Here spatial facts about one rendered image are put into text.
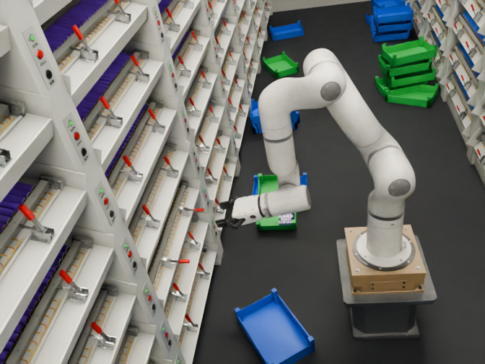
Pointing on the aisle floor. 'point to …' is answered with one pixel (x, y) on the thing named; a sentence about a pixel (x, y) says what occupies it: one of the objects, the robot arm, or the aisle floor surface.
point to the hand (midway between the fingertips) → (221, 214)
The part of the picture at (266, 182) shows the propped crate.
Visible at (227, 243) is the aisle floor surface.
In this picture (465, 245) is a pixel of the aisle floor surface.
